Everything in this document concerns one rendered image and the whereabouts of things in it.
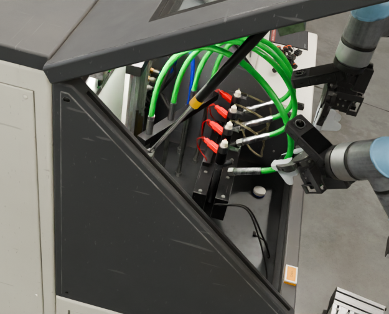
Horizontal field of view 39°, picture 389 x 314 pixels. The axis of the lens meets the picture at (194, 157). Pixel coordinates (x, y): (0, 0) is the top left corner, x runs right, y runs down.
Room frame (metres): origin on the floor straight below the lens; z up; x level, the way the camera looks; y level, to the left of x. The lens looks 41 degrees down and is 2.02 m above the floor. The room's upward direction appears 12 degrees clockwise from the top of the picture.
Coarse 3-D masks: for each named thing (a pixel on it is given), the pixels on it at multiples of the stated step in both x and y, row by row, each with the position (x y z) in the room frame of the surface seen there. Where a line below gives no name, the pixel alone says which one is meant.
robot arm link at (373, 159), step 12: (360, 144) 0.81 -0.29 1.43; (372, 144) 0.78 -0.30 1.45; (384, 144) 0.77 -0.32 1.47; (348, 156) 0.80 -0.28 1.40; (360, 156) 0.78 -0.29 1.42; (372, 156) 0.76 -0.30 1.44; (384, 156) 0.75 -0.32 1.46; (348, 168) 0.79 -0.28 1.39; (360, 168) 0.77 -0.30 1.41; (372, 168) 0.75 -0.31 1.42; (384, 168) 0.74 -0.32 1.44; (360, 180) 0.79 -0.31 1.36; (372, 180) 0.75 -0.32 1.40; (384, 180) 0.74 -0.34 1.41
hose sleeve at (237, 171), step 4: (236, 168) 0.99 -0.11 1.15; (240, 168) 0.99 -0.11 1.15; (244, 168) 0.98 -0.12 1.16; (248, 168) 0.98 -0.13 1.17; (252, 168) 0.97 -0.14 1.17; (256, 168) 0.97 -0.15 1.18; (260, 168) 0.97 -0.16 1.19; (236, 172) 0.98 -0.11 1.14; (240, 172) 0.98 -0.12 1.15; (244, 172) 0.98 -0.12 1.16; (248, 172) 0.97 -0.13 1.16; (252, 172) 0.97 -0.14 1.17; (256, 172) 0.96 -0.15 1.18; (260, 172) 0.96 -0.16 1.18
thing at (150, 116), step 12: (204, 48) 1.05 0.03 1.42; (216, 48) 1.04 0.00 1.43; (168, 60) 1.10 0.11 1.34; (252, 72) 1.00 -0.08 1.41; (156, 84) 1.10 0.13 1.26; (264, 84) 0.99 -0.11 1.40; (156, 96) 1.11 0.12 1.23; (276, 96) 0.98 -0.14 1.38; (288, 120) 0.96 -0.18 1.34; (288, 144) 0.94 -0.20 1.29; (288, 156) 0.94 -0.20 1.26; (264, 168) 0.96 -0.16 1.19
